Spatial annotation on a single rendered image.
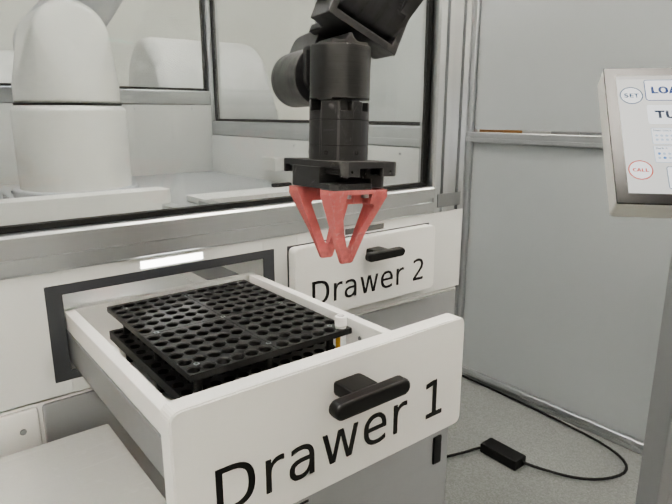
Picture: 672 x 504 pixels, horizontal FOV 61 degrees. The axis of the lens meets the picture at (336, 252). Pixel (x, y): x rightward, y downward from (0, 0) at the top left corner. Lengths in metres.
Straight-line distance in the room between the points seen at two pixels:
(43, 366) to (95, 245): 0.14
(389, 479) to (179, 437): 0.77
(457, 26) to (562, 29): 1.20
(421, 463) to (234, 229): 0.63
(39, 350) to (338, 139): 0.40
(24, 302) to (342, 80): 0.41
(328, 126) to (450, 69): 0.51
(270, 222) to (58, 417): 0.35
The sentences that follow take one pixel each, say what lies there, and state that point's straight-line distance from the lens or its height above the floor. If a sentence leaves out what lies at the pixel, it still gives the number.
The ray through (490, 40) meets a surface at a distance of 2.36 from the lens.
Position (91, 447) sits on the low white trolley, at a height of 0.76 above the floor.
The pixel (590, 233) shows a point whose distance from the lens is 2.13.
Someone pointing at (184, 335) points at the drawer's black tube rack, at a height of 0.90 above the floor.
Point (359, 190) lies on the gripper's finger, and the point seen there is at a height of 1.04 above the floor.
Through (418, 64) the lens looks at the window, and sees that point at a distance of 0.98.
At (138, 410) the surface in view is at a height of 0.87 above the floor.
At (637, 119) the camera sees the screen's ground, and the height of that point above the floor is 1.10.
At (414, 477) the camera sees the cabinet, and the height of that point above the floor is 0.43.
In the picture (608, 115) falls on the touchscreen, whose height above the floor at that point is 1.11.
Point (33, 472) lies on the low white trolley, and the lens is 0.69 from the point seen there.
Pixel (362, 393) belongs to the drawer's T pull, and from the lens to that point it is 0.43.
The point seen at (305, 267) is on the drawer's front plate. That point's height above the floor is 0.90.
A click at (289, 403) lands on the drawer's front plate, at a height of 0.91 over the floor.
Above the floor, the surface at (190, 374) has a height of 0.90.
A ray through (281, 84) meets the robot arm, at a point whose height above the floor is 1.14.
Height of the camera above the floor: 1.11
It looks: 14 degrees down
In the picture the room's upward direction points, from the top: straight up
